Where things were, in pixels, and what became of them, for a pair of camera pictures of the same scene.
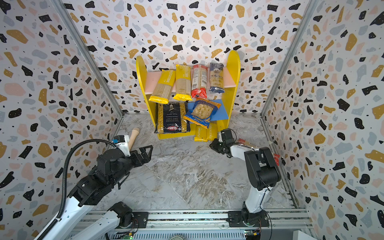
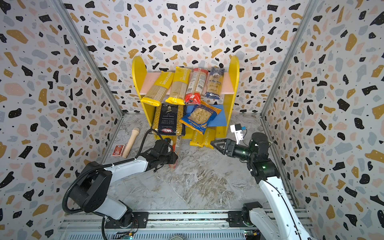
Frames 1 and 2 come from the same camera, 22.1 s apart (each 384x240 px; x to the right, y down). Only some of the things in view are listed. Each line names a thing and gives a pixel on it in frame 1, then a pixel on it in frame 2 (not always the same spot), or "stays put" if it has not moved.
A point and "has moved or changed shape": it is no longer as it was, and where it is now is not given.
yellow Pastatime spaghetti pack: x=162 y=91 has moved or changed shape
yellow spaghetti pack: x=183 y=83 has moved or changed shape
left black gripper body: x=129 y=164 to x=167 y=158
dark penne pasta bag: x=169 y=117 stays put
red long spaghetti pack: x=277 y=157 has moved or changed shape
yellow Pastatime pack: x=212 y=132 has moved or changed shape
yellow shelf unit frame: x=227 y=97 to x=139 y=67
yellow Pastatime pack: x=201 y=134 has moved or changed shape
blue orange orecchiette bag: x=202 y=112 has moved or changed shape
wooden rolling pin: x=135 y=132 stays put
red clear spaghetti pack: x=199 y=78 has moved or changed shape
